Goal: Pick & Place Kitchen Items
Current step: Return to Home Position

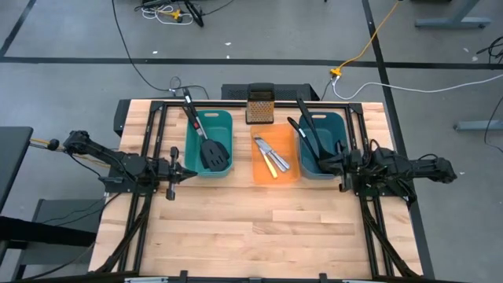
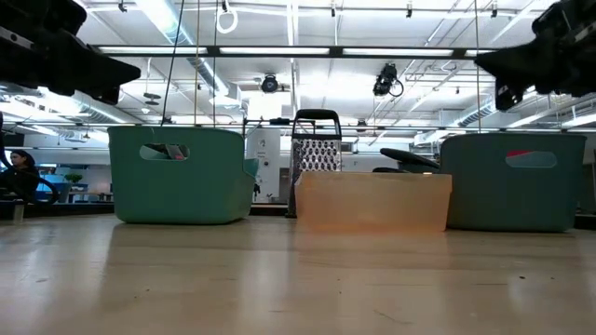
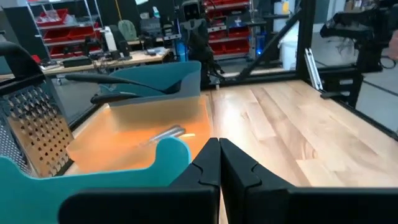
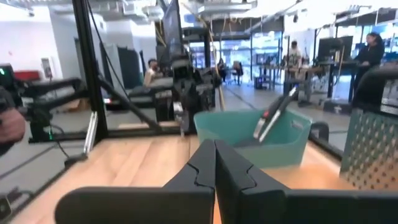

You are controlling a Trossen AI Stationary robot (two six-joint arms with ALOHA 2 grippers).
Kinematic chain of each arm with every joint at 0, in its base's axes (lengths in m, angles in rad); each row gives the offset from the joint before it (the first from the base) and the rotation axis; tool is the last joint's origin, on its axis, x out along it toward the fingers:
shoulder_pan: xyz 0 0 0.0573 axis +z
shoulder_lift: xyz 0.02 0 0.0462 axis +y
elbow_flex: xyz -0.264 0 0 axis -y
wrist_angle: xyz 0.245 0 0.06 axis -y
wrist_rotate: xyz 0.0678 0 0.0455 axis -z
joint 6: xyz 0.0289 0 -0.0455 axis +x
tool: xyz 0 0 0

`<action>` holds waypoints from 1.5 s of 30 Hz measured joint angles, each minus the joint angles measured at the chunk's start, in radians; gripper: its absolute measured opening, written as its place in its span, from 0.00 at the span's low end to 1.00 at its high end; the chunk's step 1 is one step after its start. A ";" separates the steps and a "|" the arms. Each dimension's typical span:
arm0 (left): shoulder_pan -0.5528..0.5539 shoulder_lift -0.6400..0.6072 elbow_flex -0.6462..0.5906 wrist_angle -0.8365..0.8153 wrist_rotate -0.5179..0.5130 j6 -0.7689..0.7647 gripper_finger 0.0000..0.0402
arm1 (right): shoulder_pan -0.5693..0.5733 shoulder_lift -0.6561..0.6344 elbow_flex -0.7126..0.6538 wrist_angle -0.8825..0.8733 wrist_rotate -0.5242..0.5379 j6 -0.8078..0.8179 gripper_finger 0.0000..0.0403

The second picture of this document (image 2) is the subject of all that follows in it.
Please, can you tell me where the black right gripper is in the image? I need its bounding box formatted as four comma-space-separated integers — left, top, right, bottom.
473, 0, 596, 113

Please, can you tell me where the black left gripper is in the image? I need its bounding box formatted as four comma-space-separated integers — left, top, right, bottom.
0, 0, 142, 106

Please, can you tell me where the black spatula red-marked handle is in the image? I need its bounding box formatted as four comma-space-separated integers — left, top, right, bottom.
153, 143, 188, 162

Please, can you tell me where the black plastic ladle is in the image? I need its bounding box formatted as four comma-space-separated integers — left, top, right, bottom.
378, 147, 441, 172

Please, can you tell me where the dark blue plastic bin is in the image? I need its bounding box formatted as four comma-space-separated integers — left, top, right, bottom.
439, 132, 588, 234

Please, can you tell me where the person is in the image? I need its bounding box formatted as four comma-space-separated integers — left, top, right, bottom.
0, 148, 42, 206

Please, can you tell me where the teal green plastic bin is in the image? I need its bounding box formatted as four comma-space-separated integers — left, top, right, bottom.
106, 125, 261, 226

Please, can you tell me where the orange translucent plastic bin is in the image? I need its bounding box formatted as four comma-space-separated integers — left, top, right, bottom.
293, 170, 454, 235

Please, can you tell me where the black overhead camera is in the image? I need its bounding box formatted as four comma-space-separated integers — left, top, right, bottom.
372, 62, 405, 99

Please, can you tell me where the white hanging ring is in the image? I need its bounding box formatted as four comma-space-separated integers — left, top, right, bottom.
215, 7, 239, 35

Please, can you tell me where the black round camera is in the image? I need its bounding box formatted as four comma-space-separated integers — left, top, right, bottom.
260, 74, 280, 95

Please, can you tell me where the black aluminium frame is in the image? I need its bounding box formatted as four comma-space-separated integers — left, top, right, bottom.
0, 44, 596, 220

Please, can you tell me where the metal box grater black handle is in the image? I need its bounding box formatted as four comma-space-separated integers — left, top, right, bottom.
285, 108, 344, 219

